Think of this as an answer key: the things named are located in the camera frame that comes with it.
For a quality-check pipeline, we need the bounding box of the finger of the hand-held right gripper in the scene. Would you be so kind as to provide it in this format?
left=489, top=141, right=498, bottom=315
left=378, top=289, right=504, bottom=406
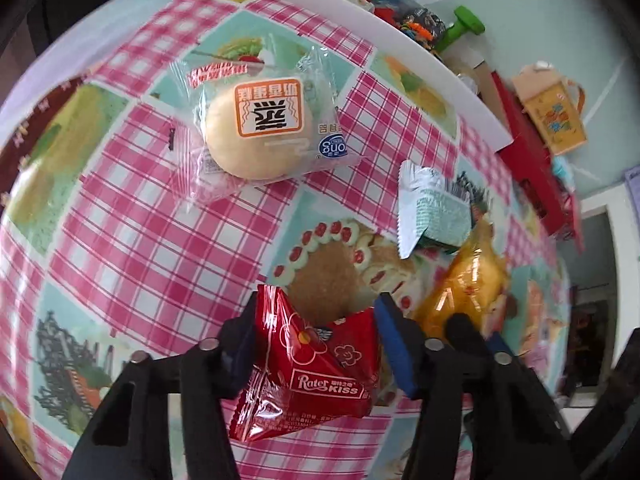
left=484, top=332, right=511, bottom=358
left=445, top=312, right=493, bottom=361

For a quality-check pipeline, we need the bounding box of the wet wipes pack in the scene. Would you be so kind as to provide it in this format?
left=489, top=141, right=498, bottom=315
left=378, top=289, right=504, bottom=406
left=552, top=156, right=576, bottom=186

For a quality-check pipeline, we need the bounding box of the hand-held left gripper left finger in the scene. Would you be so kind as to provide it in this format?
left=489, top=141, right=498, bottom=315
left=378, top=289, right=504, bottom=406
left=62, top=305, right=258, bottom=480

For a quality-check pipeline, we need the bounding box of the yellow snack packet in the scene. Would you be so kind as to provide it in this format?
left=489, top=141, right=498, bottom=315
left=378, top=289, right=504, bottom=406
left=412, top=220, right=511, bottom=343

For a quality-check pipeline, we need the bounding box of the red gift box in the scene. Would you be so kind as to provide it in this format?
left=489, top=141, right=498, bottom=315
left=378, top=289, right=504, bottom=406
left=490, top=71, right=583, bottom=241

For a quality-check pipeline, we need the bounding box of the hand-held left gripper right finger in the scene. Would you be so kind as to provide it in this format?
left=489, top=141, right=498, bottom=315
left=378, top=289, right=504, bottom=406
left=374, top=292, right=581, bottom=480

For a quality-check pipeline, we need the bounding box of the colourful toy pack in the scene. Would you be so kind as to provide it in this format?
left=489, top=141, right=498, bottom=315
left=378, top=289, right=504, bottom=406
left=395, top=5, right=446, bottom=51

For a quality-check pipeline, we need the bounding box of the bun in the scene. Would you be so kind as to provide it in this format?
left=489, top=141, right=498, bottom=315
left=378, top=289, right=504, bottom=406
left=170, top=45, right=363, bottom=213

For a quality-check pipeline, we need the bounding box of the white desk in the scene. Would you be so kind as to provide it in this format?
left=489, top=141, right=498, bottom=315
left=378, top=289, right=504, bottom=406
left=575, top=192, right=640, bottom=266

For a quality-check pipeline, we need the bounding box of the silver green snack packet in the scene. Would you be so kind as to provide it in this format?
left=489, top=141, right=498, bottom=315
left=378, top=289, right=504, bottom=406
left=397, top=160, right=475, bottom=260

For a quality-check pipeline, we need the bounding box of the crinkly red snack packet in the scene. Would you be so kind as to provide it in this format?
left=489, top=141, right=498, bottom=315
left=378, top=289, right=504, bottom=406
left=229, top=284, right=381, bottom=442

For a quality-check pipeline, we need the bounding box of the yellow gift case with handle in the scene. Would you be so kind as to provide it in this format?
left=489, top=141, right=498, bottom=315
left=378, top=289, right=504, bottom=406
left=511, top=61, right=587, bottom=157

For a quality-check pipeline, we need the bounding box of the green dumbbell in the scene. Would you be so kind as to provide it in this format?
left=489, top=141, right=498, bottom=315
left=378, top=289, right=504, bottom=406
left=434, top=6, right=486, bottom=56

